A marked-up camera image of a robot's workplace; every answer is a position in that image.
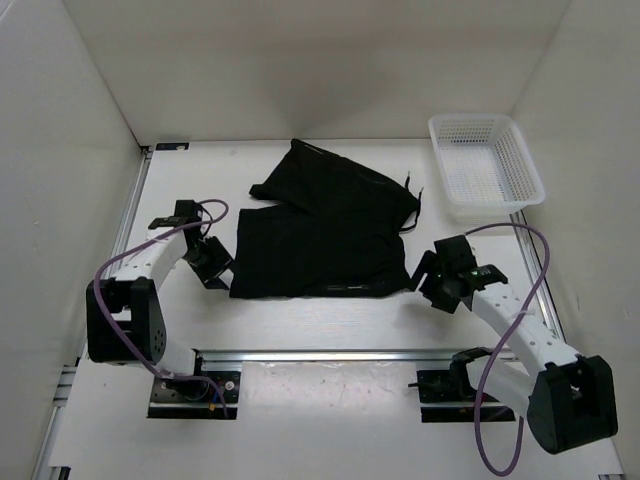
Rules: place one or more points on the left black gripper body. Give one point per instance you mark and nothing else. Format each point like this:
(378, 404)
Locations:
(197, 252)

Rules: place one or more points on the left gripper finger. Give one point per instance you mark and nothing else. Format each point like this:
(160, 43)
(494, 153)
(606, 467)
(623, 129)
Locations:
(209, 275)
(218, 255)

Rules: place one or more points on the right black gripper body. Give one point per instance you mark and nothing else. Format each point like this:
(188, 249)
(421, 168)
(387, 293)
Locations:
(436, 287)

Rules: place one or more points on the black shorts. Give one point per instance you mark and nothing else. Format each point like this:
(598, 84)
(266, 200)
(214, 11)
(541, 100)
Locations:
(331, 228)

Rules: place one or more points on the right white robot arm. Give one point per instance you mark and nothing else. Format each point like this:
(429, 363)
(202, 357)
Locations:
(567, 399)

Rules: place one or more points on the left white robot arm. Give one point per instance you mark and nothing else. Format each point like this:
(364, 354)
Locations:
(125, 323)

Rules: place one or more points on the dark corner label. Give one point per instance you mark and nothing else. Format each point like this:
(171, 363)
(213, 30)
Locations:
(172, 146)

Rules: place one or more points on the white plastic basket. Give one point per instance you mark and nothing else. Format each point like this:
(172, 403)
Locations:
(486, 168)

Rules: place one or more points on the aluminium frame rail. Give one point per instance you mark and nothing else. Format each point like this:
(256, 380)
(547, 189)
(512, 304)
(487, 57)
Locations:
(406, 355)

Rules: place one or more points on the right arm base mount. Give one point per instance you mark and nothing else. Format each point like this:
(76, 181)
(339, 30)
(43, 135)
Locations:
(440, 402)

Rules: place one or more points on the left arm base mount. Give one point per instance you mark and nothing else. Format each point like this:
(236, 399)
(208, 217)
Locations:
(197, 400)

